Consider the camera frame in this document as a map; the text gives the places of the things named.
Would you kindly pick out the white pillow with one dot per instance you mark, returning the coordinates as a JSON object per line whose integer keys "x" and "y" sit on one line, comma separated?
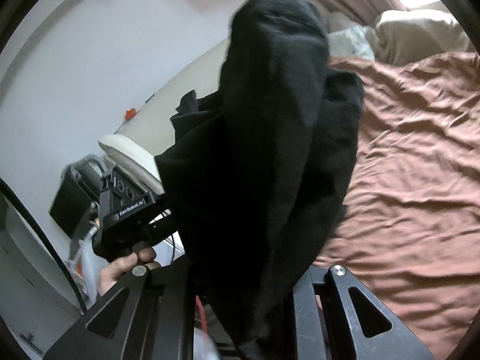
{"x": 348, "y": 38}

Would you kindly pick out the brown bed duvet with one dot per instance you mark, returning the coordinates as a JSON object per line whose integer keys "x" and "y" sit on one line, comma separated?
{"x": 411, "y": 231}

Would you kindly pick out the person's left hand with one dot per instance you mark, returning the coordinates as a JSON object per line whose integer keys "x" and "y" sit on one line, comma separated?
{"x": 110, "y": 274}

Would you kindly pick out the beige duvet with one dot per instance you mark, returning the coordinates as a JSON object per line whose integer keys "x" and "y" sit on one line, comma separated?
{"x": 399, "y": 37}

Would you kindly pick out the cream padded headboard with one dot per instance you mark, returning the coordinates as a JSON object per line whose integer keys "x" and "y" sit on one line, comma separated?
{"x": 150, "y": 132}

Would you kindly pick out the black button-up shirt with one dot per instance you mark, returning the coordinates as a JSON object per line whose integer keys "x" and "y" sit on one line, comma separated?
{"x": 259, "y": 169}

